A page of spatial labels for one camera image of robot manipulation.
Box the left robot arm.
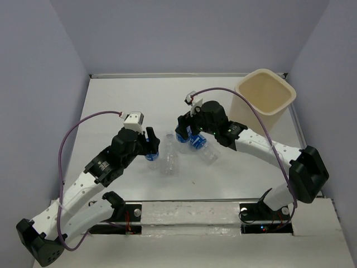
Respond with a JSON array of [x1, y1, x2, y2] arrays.
[[16, 127, 160, 267]]

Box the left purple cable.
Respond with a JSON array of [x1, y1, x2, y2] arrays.
[[57, 111, 123, 251]]

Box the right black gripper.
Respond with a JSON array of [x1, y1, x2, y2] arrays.
[[174, 104, 217, 140]]

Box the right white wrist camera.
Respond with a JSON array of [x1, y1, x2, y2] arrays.
[[185, 91, 203, 117]]

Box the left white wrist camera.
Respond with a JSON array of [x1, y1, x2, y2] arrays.
[[120, 112, 144, 134]]

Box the blue label bottle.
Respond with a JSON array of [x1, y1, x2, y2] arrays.
[[144, 152, 160, 170], [176, 126, 192, 154], [190, 134, 220, 165]]

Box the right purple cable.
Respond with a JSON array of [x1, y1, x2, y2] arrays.
[[192, 87, 298, 224]]

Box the beige plastic bin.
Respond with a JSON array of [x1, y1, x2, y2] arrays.
[[228, 69, 296, 136]]

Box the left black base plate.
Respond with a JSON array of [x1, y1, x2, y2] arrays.
[[89, 203, 142, 235]]

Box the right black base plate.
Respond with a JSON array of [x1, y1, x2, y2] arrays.
[[238, 203, 293, 235]]

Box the clear bottle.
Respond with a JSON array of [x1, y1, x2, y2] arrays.
[[160, 132, 179, 176]]

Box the purple cable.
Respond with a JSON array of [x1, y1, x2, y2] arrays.
[[192, 87, 298, 224], [57, 111, 123, 251]]

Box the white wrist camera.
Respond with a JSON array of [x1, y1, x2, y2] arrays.
[[120, 112, 144, 134], [185, 91, 203, 117]]

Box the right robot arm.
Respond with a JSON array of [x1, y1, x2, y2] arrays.
[[175, 100, 329, 224]]

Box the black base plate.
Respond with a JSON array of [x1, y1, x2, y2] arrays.
[[89, 203, 142, 235], [238, 203, 293, 235]]

